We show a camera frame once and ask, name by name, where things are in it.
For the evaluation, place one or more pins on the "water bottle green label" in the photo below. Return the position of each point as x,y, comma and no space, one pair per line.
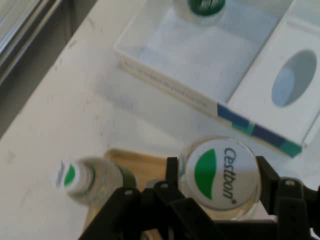
100,180
200,10
225,175

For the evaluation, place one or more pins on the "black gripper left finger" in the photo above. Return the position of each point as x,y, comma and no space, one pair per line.
150,215

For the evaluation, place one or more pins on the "white cardboard box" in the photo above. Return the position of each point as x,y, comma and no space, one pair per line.
195,62

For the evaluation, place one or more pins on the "metal frame rail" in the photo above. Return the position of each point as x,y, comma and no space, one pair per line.
15,42

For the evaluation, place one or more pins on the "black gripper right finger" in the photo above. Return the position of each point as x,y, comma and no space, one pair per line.
295,207

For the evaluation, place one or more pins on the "light wooden tray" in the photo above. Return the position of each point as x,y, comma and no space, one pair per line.
150,170

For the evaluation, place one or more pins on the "white insert with oval hole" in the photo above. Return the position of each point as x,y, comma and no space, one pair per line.
257,100

